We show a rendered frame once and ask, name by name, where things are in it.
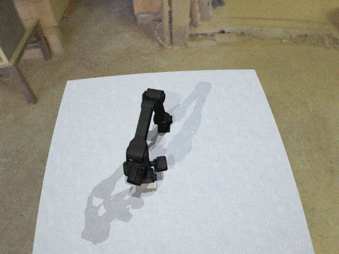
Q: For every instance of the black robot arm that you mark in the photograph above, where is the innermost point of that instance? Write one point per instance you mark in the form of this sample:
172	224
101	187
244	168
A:
137	154

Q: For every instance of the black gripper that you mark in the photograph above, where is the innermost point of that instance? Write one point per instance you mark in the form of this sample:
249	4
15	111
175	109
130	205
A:
160	164

